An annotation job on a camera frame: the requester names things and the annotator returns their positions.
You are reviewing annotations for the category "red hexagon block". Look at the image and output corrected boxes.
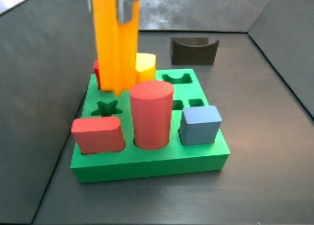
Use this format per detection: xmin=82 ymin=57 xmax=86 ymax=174
xmin=93 ymin=60 xmax=100 ymax=90

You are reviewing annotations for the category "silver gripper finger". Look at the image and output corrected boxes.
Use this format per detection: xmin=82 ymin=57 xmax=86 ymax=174
xmin=116 ymin=0 xmax=139 ymax=24
xmin=86 ymin=0 xmax=92 ymax=12

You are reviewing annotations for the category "yellow pentagon block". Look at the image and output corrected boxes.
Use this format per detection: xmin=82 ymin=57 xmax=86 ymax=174
xmin=135 ymin=53 xmax=157 ymax=83

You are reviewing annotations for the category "red half-round block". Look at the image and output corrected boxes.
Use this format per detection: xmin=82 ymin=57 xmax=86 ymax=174
xmin=70 ymin=117 xmax=125 ymax=155

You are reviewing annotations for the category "black curved fixture stand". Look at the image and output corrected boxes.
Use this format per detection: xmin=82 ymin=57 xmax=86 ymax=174
xmin=171 ymin=38 xmax=219 ymax=65

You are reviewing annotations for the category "orange star prism block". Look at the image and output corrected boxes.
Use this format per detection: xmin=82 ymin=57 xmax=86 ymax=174
xmin=92 ymin=0 xmax=140 ymax=96

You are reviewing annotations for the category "blue square block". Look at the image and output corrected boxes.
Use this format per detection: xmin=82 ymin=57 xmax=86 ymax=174
xmin=179 ymin=106 xmax=221 ymax=146

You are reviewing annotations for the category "green shape sorter base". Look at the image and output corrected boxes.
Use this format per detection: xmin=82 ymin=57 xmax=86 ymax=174
xmin=69 ymin=69 xmax=229 ymax=183

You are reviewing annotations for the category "tall red cylinder block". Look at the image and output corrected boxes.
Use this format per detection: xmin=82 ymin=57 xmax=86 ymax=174
xmin=129 ymin=80 xmax=173 ymax=151

